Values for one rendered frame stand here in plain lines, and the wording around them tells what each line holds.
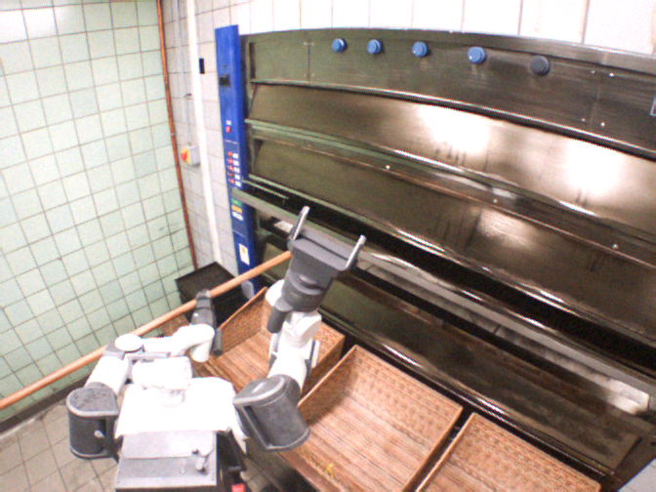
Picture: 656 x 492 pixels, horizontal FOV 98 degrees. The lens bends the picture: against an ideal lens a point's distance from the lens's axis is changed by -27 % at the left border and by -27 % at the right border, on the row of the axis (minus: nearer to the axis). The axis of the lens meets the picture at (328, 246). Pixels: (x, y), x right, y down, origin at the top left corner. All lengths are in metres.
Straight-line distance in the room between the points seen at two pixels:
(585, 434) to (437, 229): 0.87
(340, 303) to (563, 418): 1.02
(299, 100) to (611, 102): 1.05
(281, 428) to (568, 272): 0.82
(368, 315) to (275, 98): 0.97
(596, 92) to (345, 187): 0.89
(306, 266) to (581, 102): 0.74
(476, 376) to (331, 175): 0.92
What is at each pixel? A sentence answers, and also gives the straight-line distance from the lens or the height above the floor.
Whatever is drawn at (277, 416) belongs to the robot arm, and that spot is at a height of 1.38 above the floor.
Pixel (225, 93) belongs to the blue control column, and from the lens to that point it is 1.80.
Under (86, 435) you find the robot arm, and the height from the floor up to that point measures 1.35.
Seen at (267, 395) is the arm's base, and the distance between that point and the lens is 0.77.
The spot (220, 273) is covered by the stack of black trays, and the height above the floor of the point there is 0.87.
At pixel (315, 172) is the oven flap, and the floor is 1.55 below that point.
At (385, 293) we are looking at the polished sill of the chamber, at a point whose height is 1.17.
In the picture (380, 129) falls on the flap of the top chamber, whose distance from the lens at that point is 1.20.
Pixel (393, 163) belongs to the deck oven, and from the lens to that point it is 1.21.
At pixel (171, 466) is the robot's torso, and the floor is 1.39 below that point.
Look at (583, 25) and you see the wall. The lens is 0.97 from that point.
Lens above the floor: 2.04
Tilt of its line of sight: 31 degrees down
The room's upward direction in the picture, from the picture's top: straight up
